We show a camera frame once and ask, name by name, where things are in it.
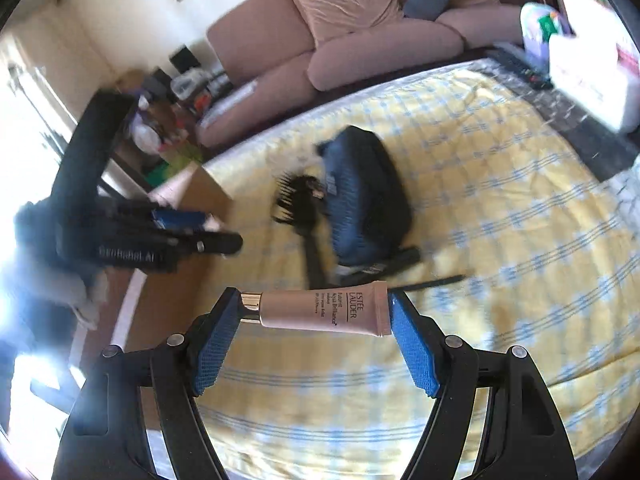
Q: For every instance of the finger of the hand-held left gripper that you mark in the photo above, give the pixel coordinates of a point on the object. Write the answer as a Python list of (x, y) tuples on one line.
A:
[(175, 218), (210, 245)]

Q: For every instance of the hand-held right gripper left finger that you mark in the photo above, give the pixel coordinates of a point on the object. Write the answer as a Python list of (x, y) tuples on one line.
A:
[(215, 345)]

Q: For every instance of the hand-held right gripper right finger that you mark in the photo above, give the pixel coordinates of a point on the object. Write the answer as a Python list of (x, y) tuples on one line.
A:
[(415, 355)]

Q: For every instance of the brown cardboard box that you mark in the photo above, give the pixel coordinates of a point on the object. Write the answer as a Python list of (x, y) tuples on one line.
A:
[(200, 195)]

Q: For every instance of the beige cosmetic tube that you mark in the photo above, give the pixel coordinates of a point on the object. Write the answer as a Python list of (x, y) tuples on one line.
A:
[(320, 307)]

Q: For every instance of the black eyeliner pencil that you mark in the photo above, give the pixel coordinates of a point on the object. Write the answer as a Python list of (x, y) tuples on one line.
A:
[(430, 283)]

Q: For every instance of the dark wooden side table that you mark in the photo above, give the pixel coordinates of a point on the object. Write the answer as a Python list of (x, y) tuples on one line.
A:
[(165, 125)]

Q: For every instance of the black hairbrush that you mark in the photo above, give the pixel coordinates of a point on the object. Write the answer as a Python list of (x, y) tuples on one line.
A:
[(300, 200)]

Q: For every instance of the white paper sheet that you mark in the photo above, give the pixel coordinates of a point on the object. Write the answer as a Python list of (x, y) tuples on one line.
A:
[(230, 102)]

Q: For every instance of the yellow checked cloth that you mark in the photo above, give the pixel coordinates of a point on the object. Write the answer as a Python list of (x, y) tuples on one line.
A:
[(500, 240)]

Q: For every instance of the black speaker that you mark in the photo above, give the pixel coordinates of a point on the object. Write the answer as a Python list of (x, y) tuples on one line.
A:
[(185, 60)]

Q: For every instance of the dark blue zip pouch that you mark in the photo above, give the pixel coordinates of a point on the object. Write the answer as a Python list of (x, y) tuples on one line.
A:
[(365, 195)]

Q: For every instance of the pink sofa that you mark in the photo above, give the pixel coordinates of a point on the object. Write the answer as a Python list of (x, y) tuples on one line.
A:
[(270, 55)]

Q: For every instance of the pink sofa cushion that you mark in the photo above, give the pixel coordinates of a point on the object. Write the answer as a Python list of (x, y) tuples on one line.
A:
[(345, 5)]

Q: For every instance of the black remote control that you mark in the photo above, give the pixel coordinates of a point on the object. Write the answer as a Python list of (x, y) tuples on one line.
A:
[(522, 67)]

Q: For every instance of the white box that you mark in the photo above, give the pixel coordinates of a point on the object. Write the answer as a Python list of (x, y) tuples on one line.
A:
[(595, 70)]

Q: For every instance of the white purple plastic bag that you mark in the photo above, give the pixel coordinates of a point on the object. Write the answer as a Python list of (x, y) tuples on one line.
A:
[(542, 27)]

